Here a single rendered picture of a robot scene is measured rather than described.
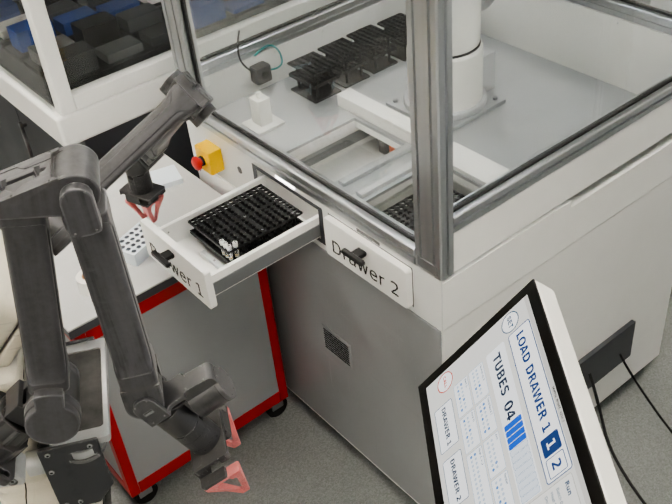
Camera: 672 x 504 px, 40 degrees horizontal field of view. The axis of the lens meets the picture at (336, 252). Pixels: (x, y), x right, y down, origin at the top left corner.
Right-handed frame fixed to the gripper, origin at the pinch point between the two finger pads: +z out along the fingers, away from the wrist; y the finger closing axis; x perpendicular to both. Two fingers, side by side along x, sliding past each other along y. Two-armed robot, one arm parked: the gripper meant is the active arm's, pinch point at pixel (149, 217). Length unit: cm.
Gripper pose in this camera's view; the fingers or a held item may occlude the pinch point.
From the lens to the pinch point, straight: 240.1
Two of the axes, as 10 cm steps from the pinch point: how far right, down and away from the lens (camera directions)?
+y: -8.5, -2.8, 4.4
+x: -5.2, 5.8, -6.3
